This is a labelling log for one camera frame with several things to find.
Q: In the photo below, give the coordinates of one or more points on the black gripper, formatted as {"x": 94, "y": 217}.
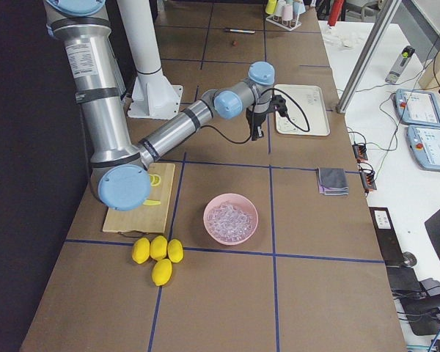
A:
{"x": 254, "y": 118}

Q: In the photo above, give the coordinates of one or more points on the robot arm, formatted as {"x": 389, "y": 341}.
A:
{"x": 120, "y": 166}

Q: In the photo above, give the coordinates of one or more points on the pile of clear ice cubes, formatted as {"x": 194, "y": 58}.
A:
{"x": 229, "y": 223}

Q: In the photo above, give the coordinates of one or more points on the pink cup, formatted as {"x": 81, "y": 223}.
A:
{"x": 287, "y": 12}

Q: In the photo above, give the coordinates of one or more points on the yellow-green cup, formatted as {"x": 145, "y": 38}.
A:
{"x": 270, "y": 7}

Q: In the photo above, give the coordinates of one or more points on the blue cup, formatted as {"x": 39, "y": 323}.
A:
{"x": 298, "y": 7}

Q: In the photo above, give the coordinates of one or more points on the white bear tray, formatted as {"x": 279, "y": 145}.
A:
{"x": 306, "y": 110}

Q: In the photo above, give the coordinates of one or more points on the steel muddler with black tip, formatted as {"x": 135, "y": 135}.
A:
{"x": 239, "y": 31}

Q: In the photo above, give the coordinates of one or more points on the grey folded cloth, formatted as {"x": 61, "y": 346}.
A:
{"x": 332, "y": 182}

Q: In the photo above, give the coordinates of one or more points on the pink bowl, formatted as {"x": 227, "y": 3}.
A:
{"x": 235, "y": 199}

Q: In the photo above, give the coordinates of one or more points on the lemon slices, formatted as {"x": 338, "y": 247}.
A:
{"x": 155, "y": 180}

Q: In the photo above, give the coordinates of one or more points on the yellow plastic knife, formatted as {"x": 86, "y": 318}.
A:
{"x": 149, "y": 202}

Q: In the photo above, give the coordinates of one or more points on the wooden cutting board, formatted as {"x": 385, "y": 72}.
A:
{"x": 146, "y": 218}

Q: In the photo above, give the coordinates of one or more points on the yellow lemon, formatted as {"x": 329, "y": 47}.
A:
{"x": 175, "y": 250}
{"x": 162, "y": 272}
{"x": 158, "y": 248}
{"x": 141, "y": 251}

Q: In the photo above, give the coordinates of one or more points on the upper blue teach pendant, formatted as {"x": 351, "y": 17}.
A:
{"x": 417, "y": 107}

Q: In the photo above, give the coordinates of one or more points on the blue teach pendant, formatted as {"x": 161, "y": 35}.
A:
{"x": 417, "y": 107}
{"x": 424, "y": 142}

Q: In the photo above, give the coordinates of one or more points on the lower blue teach pendant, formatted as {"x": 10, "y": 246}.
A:
{"x": 424, "y": 142}

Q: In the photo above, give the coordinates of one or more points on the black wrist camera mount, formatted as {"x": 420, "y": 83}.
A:
{"x": 278, "y": 104}

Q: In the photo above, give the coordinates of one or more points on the wire cup rack wooden handle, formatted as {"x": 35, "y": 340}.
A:
{"x": 288, "y": 23}

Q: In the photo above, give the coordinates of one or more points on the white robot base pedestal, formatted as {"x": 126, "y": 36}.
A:
{"x": 153, "y": 96}

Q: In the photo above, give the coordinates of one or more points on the aluminium frame post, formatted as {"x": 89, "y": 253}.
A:
{"x": 376, "y": 34}

